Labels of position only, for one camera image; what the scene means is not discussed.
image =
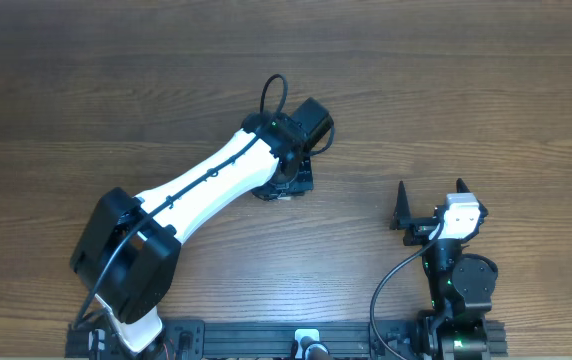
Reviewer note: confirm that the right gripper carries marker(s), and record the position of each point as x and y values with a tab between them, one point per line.
421	230

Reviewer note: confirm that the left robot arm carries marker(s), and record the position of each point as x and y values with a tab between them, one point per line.
216	182

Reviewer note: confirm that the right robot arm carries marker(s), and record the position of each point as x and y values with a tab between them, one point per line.
471	280

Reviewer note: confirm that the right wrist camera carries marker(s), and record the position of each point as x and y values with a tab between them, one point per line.
461	215

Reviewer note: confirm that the mounting rail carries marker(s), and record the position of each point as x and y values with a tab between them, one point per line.
246	340

